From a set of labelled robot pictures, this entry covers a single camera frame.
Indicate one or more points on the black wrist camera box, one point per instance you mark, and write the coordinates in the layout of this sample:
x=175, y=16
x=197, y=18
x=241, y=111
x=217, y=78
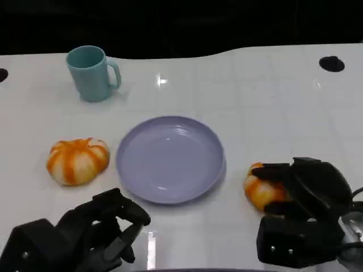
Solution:
x=28, y=245
x=297, y=243

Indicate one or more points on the pale green mug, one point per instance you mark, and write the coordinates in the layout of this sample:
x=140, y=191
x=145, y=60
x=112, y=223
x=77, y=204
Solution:
x=89, y=76

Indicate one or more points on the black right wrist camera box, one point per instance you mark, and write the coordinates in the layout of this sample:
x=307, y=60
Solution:
x=297, y=243

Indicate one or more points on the orange and white bread roll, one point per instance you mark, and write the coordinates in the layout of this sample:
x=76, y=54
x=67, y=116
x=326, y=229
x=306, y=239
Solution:
x=263, y=192
x=76, y=161

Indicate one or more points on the black table grommet hole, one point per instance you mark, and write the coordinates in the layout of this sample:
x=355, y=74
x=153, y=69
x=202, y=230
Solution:
x=331, y=64
x=3, y=74

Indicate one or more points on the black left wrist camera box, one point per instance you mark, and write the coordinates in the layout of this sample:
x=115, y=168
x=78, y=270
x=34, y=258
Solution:
x=28, y=245

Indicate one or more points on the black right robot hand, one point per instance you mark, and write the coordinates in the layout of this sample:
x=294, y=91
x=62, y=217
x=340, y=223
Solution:
x=317, y=190

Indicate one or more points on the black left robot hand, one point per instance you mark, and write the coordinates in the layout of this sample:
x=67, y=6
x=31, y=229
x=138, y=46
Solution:
x=85, y=224

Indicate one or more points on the lilac plate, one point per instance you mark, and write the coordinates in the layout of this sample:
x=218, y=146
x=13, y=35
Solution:
x=170, y=160

